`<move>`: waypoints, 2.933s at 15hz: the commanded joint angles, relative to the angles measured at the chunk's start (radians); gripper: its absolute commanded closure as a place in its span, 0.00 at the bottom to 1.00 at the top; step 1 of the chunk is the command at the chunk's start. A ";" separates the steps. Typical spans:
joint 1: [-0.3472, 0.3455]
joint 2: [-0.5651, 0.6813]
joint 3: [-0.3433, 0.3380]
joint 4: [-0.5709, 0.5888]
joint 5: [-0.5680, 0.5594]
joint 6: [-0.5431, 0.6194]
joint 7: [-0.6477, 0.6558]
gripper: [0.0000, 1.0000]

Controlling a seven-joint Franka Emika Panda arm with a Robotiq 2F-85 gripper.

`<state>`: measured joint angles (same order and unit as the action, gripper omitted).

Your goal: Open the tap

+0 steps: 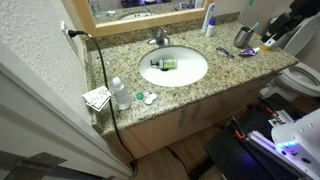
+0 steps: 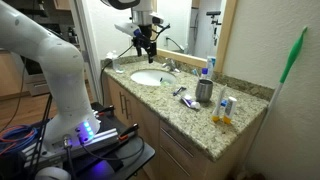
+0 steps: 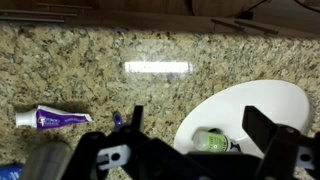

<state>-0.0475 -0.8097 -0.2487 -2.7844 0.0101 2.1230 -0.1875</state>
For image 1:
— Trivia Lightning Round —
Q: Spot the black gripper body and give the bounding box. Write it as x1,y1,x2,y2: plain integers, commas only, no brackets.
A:
261,0,320,48

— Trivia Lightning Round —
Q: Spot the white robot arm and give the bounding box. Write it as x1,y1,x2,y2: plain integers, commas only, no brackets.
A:
262,0,320,180

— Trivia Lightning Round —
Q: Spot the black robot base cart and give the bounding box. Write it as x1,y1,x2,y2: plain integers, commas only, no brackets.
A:
205,94,320,180

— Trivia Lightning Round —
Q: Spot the blue toothbrush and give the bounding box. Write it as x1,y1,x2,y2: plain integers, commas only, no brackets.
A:
248,22,259,33

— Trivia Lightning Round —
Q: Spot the grey metal cup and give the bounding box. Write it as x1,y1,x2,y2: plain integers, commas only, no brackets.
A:
234,26,254,48

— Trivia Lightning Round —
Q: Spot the purple toothpaste tube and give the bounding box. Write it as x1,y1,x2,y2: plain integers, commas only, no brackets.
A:
239,47,261,57

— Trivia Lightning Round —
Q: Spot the white toilet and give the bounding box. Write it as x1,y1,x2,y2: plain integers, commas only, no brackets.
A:
260,15,320,101

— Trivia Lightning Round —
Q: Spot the white bottle blue cap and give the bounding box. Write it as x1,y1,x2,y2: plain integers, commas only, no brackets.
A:
205,18,216,38

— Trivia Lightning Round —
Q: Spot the white toothpaste tube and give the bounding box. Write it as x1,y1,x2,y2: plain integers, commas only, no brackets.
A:
201,2,216,33

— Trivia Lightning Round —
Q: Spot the white oval sink basin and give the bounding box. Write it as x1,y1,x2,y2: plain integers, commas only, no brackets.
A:
139,46,208,87

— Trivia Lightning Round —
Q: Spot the green hand soap bottle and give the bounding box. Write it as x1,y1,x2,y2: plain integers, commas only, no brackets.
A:
150,59,177,71

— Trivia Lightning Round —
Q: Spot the chrome sink faucet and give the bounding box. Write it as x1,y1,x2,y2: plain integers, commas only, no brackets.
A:
148,27,170,46

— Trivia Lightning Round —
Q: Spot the white contact lens case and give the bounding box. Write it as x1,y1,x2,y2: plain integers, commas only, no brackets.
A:
144,93,158,105

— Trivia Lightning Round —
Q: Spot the green round cap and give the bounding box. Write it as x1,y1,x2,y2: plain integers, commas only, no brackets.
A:
136,93,144,100

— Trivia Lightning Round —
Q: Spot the clear plastic water bottle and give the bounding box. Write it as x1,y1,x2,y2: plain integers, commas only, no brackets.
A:
111,77,131,110

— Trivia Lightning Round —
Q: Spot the wood framed mirror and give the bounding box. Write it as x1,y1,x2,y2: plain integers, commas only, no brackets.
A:
71,0,216,38

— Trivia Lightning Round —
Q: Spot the wooden vanity cabinet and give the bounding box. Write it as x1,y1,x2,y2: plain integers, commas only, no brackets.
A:
103,73,278,160

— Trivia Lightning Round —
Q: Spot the white paper card stack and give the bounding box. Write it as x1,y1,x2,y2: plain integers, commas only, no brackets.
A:
82,86,112,112

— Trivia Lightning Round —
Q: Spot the white door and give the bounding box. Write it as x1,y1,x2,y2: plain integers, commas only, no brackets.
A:
1,42,132,179

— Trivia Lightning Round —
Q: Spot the black power cable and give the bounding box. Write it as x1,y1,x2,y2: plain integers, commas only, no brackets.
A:
67,29,139,178

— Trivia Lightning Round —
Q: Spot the white wall outlet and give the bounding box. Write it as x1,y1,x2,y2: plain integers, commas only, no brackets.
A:
61,21,78,56

